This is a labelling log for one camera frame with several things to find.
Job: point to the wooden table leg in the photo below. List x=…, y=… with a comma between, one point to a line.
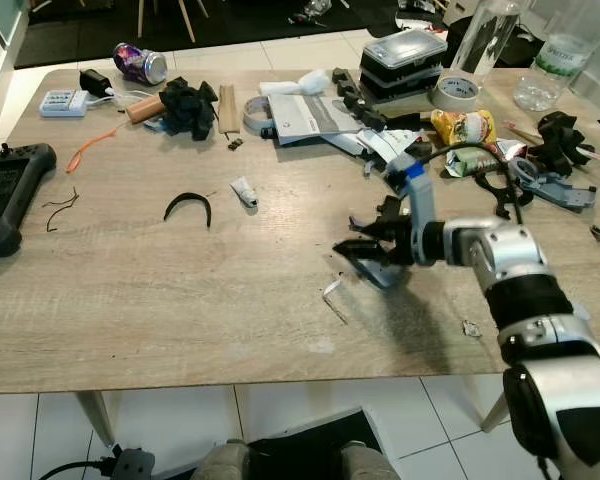
x=497, y=405
x=95, y=415

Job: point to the small white tube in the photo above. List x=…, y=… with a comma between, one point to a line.
x=245, y=192

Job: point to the white grey paper booklet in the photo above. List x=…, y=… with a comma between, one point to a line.
x=310, y=118

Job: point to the clear bottle with green label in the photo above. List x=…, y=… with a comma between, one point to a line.
x=560, y=55

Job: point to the grey blue right wrist camera mount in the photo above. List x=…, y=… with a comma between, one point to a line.
x=418, y=195

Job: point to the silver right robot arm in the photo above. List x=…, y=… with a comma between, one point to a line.
x=555, y=395

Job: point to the white battery charger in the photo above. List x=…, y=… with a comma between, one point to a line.
x=64, y=102

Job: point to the beige masking tape roll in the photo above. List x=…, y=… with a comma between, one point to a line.
x=438, y=92

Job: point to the black power adapter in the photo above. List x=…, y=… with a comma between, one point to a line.
x=95, y=82

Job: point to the yellow snack packet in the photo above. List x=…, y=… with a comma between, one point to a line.
x=465, y=127

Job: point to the black plastic clamp part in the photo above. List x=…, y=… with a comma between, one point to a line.
x=562, y=140

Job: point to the grey right robot foot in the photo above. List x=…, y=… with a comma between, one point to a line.
x=370, y=462

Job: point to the white crumpled tissue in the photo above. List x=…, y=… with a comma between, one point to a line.
x=305, y=82

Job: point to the black box with clear lid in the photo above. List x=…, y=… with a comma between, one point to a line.
x=402, y=62

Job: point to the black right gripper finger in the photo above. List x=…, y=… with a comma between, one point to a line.
x=378, y=216
x=362, y=250

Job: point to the clear tape roll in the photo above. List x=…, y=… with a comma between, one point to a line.
x=252, y=115

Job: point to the grey robot foot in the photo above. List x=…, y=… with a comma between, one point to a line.
x=223, y=462
x=370, y=462

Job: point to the white hex key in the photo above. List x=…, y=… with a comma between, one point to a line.
x=332, y=293

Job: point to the black crumpled glove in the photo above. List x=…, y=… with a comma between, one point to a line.
x=188, y=108

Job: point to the tall clear plastic bottle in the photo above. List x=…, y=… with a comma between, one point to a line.
x=485, y=35

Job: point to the grey left robot foot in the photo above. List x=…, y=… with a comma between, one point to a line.
x=223, y=462

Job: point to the wooden chopsticks pair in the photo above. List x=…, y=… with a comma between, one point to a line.
x=228, y=110

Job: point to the wooden chair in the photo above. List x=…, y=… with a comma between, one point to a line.
x=170, y=12

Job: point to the black floor mat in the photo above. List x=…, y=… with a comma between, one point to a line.
x=310, y=435

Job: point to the grey blue plastic tool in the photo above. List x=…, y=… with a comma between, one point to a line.
x=560, y=190

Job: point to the purple drink can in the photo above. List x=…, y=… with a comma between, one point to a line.
x=140, y=63

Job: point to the small crumpled foil scrap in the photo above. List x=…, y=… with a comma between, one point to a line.
x=472, y=327

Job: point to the black curved band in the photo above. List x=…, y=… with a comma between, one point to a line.
x=188, y=197

